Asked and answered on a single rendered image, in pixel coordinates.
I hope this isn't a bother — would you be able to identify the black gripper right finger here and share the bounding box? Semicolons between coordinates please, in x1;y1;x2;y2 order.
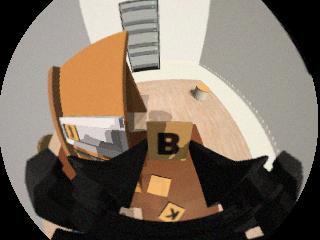
188;140;269;208

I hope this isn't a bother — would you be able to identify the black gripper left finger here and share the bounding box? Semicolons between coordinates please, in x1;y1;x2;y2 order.
67;139;148;209

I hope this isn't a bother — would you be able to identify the small white jar with orange lid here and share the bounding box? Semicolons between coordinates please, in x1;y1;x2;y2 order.
193;84;211;101

